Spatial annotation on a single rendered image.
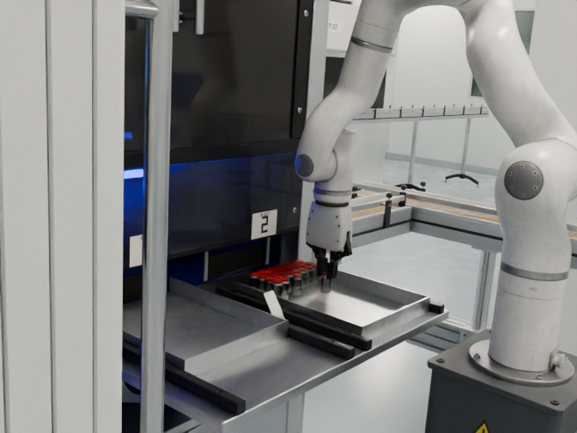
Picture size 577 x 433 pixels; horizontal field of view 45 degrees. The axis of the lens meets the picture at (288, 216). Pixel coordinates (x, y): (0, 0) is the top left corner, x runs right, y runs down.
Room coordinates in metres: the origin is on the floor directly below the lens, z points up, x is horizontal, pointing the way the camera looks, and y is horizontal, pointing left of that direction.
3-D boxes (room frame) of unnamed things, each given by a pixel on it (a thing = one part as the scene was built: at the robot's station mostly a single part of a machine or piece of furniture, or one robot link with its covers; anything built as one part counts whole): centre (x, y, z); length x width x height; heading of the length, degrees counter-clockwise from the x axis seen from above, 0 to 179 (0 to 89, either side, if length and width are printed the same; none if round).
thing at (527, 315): (1.22, -0.46, 0.95); 0.19 x 0.19 x 0.18
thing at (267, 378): (1.32, 0.04, 0.87); 0.70 x 0.48 x 0.02; 141
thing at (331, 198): (1.50, -0.09, 1.11); 0.09 x 0.08 x 0.03; 50
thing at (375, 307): (1.43, -0.10, 0.90); 0.34 x 0.26 x 0.04; 50
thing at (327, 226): (1.50, -0.09, 1.05); 0.10 x 0.08 x 0.11; 50
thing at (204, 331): (1.24, 0.20, 0.90); 0.34 x 0.26 x 0.04; 51
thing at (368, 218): (2.08, -0.15, 0.92); 0.69 x 0.16 x 0.16; 141
